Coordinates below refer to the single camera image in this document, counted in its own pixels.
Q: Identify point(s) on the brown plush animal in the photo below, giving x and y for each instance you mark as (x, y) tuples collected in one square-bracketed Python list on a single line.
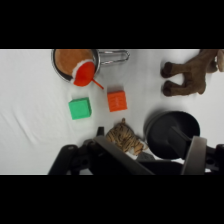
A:
[(195, 71)]

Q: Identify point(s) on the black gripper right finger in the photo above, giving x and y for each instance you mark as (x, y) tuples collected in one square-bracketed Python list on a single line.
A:
[(195, 156)]

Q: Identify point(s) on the silver metal saucepan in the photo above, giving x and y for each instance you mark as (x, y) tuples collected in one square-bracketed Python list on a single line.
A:
[(98, 63)]

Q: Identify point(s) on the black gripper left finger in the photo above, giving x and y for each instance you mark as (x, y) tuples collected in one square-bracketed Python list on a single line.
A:
[(123, 155)]

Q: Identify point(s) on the orange-red block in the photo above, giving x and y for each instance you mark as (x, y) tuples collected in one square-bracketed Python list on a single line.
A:
[(117, 101)]

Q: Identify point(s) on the black bowl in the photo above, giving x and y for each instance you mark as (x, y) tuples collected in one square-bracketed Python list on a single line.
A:
[(160, 133)]

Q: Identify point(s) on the green block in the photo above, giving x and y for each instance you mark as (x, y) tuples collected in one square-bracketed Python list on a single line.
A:
[(80, 108)]

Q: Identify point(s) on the striped tiger plush toy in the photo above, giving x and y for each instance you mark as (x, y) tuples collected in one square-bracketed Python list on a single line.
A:
[(125, 136)]

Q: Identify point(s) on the orange cup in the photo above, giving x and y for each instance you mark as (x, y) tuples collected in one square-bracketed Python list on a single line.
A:
[(71, 60)]

